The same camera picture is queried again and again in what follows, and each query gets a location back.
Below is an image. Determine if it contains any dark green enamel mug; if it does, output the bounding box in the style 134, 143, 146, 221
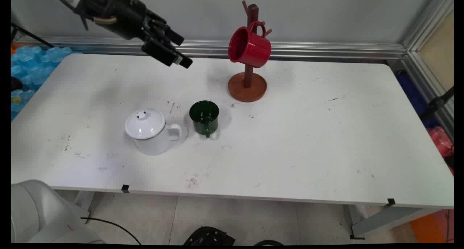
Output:
188, 100, 220, 139

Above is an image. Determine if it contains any red plastic bag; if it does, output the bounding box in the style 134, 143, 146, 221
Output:
427, 125, 454, 175

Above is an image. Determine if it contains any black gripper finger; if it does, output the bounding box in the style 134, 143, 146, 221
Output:
141, 37, 194, 69
146, 9, 185, 46

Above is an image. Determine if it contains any blue plastic object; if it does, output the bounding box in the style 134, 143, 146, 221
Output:
395, 70, 441, 128

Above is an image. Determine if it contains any white enamel mug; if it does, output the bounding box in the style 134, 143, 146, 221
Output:
130, 123, 183, 156

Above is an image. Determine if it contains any brown wooden mug tree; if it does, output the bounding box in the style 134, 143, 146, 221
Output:
227, 0, 273, 103

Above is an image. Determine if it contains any grey table leg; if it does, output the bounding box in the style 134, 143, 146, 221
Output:
349, 204, 435, 240
74, 191, 96, 224

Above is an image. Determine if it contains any white enamel lid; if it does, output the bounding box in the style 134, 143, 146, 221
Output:
124, 108, 167, 140

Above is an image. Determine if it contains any long aluminium frame rail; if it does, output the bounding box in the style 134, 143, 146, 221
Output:
18, 37, 407, 60

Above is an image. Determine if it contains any aluminium corner frame profile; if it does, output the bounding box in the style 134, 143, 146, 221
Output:
400, 0, 454, 141

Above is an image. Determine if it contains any black thin rod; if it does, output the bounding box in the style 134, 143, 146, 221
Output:
11, 22, 55, 49

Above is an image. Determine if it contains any red enamel mug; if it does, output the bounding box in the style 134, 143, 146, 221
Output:
228, 21, 272, 69

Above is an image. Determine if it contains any orange box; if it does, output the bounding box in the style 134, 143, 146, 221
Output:
409, 209, 454, 244

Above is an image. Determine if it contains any black device on floor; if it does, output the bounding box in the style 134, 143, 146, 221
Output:
183, 226, 236, 246

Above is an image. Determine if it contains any black floor cable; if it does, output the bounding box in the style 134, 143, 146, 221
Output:
80, 217, 142, 245

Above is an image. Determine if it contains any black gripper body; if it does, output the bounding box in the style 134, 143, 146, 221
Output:
77, 0, 161, 41

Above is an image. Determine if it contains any blue bubble wrap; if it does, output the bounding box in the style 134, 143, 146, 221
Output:
11, 46, 73, 121

